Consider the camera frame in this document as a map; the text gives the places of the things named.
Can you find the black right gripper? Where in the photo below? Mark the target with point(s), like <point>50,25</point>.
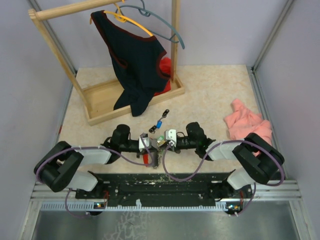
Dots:
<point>177,150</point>

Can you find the red-handled metal key organizer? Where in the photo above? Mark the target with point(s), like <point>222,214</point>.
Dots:
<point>151,158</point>

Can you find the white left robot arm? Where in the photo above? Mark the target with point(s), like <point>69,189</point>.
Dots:
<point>58,169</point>

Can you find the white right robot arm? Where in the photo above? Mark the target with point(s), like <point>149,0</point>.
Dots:
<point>258,159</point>

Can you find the key with blue tag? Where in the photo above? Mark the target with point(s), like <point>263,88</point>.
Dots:
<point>159,124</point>

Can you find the wooden clothes rack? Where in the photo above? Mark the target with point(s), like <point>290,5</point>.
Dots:
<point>82,53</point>

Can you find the red cloth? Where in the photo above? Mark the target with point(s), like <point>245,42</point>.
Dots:
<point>165,67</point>

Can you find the pink cloth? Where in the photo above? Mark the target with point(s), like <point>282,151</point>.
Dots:
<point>243,121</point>

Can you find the dark navy vest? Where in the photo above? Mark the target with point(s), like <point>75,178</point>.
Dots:
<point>136,63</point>

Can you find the grey-blue plastic hanger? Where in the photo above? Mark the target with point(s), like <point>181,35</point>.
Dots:
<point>158,26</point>

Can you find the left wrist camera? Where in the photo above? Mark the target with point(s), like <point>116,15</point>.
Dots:
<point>144,142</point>

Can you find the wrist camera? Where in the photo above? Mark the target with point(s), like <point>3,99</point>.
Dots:
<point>144,142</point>
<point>170,135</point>

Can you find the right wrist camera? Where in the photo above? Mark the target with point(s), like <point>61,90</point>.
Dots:
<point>170,135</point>

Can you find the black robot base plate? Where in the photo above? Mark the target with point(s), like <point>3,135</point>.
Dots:
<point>159,190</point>

